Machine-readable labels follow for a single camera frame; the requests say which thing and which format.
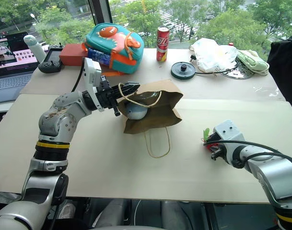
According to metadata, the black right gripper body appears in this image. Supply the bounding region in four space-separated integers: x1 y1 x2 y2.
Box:
209 133 231 164

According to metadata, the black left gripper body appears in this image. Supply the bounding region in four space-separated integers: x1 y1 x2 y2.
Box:
95 75 121 117

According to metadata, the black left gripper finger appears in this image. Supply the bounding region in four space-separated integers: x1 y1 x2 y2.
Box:
113 90 137 102
117 82 141 93

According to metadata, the brown paper bag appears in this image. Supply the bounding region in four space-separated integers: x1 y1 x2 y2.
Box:
117 79 184 159

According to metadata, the grey blue shark plush toy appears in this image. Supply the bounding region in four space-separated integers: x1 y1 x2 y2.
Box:
125 91 161 120

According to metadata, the white plastic bag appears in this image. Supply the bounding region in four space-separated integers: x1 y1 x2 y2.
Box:
189 37 238 73

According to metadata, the white and green plush toy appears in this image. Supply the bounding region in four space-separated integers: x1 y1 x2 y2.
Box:
23 34 47 66

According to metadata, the pale green cloth bag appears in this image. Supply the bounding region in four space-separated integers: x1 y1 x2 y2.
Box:
235 49 270 77

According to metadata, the teal dinosaur backpack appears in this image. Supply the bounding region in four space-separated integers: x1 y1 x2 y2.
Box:
82 23 145 77

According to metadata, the red soda can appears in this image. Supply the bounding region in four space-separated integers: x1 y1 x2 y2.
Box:
156 25 171 63

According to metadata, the dark green round disc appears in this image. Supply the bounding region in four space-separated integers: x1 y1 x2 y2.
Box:
170 60 197 80

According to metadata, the red cardboard box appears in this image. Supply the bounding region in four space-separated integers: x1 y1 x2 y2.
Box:
58 43 89 67

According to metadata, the black remote controller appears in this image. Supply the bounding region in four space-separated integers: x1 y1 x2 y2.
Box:
38 44 64 74

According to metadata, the grey rounded robot leg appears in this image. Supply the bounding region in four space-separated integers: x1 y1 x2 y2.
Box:
93 198 137 230
161 200 197 230

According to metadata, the grey open laptop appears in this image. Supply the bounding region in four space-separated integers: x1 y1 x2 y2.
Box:
0 31 40 104

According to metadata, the black chair back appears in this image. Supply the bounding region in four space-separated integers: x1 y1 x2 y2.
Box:
266 35 292 104

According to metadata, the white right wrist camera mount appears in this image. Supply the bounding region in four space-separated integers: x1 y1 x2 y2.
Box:
212 119 246 145

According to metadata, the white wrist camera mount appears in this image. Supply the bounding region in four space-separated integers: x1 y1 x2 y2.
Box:
82 57 105 112
212 119 246 145

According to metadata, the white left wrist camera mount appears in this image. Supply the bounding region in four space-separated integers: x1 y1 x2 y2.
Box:
82 57 105 112

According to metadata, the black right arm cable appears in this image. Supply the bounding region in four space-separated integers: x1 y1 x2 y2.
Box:
203 139 292 169

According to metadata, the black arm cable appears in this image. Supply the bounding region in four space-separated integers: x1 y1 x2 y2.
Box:
71 57 87 93
203 139 292 169

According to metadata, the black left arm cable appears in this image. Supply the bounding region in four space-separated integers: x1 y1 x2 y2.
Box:
71 57 87 93

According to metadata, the thin black power cord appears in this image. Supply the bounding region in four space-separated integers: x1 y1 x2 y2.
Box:
190 54 235 75

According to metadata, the black window frame post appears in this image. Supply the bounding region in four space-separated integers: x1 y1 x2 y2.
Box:
88 0 113 25

